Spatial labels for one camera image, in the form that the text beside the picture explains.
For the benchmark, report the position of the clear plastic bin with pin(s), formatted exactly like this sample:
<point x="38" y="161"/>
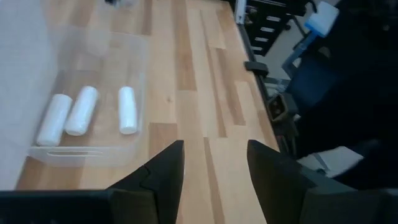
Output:
<point x="77" y="154"/>

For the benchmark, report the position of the black table edge clamp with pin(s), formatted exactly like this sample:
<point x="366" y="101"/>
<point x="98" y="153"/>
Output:
<point x="256" y="68"/>

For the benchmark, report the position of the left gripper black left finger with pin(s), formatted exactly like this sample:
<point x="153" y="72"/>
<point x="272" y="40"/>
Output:
<point x="164" y="180"/>

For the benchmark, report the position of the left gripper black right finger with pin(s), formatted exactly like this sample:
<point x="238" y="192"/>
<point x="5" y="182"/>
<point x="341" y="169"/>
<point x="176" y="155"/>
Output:
<point x="276" y="186"/>

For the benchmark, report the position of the black rack white labels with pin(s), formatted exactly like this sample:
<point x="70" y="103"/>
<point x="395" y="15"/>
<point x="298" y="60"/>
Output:
<point x="280" y="12"/>

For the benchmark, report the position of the white gauze roll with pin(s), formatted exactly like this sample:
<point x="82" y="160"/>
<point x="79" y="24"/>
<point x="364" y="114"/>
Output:
<point x="127" y="110"/>
<point x="81" y="110"/>
<point x="54" y="119"/>

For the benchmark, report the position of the white paper sheet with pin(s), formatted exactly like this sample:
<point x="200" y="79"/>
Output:
<point x="335" y="160"/>

